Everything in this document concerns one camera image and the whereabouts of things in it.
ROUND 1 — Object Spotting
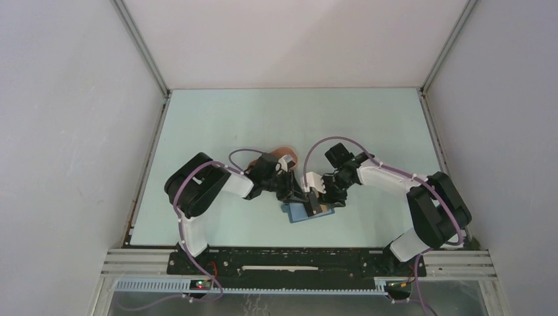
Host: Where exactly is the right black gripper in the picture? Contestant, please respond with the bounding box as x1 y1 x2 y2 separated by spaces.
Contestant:
316 172 354 209

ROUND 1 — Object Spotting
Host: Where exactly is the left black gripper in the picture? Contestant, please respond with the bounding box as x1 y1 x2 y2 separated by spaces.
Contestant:
262 170 309 204

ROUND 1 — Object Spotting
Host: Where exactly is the blue card holder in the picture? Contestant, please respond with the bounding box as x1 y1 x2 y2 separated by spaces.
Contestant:
280 203 325 224

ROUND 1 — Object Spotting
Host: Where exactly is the pink oval tray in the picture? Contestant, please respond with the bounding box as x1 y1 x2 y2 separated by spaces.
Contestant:
269 146 299 171

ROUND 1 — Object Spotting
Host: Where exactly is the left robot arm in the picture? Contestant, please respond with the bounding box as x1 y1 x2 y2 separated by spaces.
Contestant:
164 152 308 274

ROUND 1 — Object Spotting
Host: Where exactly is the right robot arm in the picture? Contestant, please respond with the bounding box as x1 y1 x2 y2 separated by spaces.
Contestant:
301 143 472 275

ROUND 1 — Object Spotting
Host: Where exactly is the right controller board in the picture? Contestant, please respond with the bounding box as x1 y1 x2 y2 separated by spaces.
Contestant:
385 282 412 292

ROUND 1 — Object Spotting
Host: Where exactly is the controller board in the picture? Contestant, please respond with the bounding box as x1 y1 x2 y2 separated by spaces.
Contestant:
385 282 412 292
190 280 213 290

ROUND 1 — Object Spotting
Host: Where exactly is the left controller board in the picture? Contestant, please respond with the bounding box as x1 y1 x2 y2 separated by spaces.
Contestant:
190 280 213 290

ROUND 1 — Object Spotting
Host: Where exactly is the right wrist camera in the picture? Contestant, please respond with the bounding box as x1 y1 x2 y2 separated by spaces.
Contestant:
301 172 326 194

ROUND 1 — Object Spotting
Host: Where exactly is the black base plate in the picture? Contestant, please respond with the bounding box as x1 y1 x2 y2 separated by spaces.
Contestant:
166 246 426 290

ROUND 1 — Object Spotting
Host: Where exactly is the aluminium front rail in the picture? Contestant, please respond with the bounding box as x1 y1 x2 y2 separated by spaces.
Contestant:
101 249 498 281

